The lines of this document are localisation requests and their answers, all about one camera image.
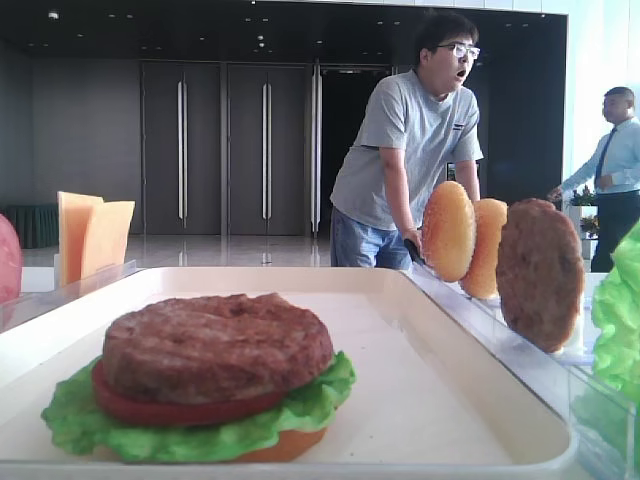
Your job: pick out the standing golden bun top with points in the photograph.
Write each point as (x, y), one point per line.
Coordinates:
(449, 231)

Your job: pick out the standing orange cheese slice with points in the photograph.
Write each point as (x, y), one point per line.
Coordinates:
(74, 213)

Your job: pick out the green skirted background table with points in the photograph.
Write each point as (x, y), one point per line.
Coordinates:
(37, 226)

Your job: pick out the man in white shirt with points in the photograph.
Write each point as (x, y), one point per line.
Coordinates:
(614, 168)

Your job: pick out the standing green lettuce leaf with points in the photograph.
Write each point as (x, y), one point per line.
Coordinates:
(615, 311)

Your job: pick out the bottom bun slice on tray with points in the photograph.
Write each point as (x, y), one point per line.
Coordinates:
(206, 444)

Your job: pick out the right clear acrylic rail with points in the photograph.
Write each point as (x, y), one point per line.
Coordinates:
(606, 421)

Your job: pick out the dark double door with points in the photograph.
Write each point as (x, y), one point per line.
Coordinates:
(230, 149)

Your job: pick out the clear acrylic rail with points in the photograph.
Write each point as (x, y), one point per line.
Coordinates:
(32, 305)
(606, 421)

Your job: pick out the standing red tomato slice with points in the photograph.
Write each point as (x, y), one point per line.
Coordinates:
(11, 262)

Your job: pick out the brown meat patty on tray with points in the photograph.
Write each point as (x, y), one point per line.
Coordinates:
(214, 349)

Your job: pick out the standing orange bun slice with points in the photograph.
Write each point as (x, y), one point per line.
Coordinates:
(480, 280)

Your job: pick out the green lettuce leaf on tray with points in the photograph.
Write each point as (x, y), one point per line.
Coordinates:
(75, 419)

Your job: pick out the orange cheese slice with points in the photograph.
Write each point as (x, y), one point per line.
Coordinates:
(74, 213)
(106, 236)

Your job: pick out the red tomato slice on tray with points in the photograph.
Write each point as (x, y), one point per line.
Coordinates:
(156, 414)

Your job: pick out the man in grey t-shirt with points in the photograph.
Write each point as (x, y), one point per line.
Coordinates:
(415, 124)

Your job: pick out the left clear acrylic rail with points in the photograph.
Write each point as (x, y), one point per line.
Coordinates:
(32, 305)

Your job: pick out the cream rectangular serving tray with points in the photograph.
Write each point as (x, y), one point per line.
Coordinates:
(429, 402)

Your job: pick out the standing brown meat patty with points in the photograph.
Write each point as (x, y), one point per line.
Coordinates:
(540, 274)

